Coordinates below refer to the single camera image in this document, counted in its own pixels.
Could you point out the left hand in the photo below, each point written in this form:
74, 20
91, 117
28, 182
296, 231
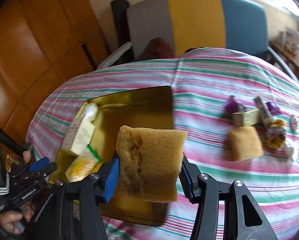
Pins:
9, 218

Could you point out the gold metal tray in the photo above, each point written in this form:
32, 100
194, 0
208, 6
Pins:
147, 107

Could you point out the white product box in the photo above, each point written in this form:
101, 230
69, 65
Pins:
290, 39

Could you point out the yellow sponge with stain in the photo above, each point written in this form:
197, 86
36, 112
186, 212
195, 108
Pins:
150, 163

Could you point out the white medicine box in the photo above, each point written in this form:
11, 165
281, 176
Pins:
78, 136

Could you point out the grey yellow blue chair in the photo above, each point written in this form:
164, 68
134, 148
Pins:
238, 25

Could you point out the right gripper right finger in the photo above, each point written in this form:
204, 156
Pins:
200, 188

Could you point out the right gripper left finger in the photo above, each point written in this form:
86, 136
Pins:
96, 189

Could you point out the blue tissue pack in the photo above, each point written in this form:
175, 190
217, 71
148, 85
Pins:
265, 115

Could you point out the white sock bundle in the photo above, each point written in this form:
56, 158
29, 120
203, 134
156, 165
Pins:
291, 149

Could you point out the clear plastic bag ball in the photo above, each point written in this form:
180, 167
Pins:
294, 123

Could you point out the wooden desk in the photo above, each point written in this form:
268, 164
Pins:
289, 56

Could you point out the clean yellow sponge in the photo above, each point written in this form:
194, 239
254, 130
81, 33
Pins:
245, 143

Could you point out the striped bed sheet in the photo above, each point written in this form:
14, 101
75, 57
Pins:
201, 82

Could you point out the dark red cloth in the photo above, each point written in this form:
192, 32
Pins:
157, 49

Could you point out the purple snack packet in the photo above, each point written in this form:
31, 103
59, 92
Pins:
273, 108
233, 105

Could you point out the yellow snack packet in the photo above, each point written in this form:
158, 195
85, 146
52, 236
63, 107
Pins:
83, 165

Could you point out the green white small box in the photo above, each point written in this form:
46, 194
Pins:
246, 118

